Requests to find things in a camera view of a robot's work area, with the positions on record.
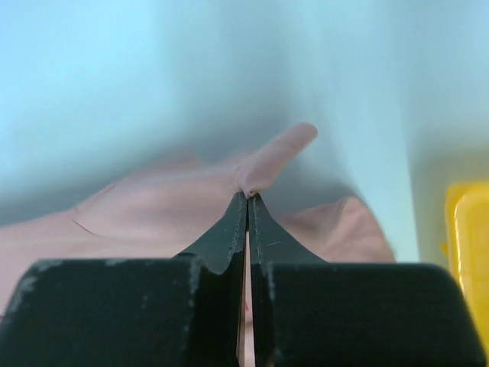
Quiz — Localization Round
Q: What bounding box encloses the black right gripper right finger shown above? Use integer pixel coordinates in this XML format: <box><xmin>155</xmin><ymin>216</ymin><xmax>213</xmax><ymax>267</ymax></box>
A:
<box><xmin>248</xmin><ymin>196</ymin><xmax>487</xmax><ymax>366</ymax></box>

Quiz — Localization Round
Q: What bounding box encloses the yellow plastic tray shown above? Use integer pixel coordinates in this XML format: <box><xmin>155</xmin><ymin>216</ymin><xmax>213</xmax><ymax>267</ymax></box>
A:
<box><xmin>441</xmin><ymin>181</ymin><xmax>488</xmax><ymax>351</ymax></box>

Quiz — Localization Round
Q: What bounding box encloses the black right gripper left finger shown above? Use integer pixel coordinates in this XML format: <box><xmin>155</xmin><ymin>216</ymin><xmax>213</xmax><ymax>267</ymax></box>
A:
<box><xmin>1</xmin><ymin>193</ymin><xmax>248</xmax><ymax>366</ymax></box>

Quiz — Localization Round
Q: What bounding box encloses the pink t shirt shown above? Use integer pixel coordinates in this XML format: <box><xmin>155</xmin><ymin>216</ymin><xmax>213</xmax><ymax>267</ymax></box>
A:
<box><xmin>1</xmin><ymin>123</ymin><xmax>395</xmax><ymax>307</ymax></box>

